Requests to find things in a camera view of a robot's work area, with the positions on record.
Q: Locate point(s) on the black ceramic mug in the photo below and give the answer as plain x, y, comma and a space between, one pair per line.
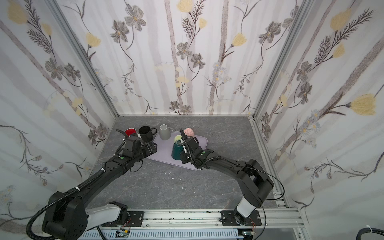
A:
147, 133

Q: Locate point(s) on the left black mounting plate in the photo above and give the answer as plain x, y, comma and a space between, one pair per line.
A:
135, 219

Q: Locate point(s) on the pink ceramic mug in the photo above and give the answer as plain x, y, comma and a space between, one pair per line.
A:
189, 132

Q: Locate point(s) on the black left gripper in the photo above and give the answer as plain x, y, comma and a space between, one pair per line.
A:
149, 147

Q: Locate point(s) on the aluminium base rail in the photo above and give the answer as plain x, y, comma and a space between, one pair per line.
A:
210, 219

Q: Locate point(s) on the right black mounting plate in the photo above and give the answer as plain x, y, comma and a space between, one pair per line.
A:
234, 219

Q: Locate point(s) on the black mounting plate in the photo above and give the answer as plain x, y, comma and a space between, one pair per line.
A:
135, 219
234, 219

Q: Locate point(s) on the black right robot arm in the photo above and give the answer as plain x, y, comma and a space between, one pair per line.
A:
254, 182

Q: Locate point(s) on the cream mug red inside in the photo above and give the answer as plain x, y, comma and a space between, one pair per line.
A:
131, 132

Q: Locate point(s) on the grey ceramic mug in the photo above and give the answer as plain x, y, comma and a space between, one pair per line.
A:
165, 132

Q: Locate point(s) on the light green ceramic mug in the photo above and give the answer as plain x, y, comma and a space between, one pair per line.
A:
178, 138

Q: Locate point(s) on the dark green ceramic mug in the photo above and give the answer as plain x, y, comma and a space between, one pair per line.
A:
177, 150

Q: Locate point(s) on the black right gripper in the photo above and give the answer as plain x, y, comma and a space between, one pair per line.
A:
188, 150

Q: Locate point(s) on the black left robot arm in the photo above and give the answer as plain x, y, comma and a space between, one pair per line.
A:
66, 216

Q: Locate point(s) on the white slotted cable duct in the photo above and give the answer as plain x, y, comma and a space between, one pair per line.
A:
178, 234

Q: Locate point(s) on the lavender plastic tray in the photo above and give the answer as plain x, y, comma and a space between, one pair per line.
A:
164, 152

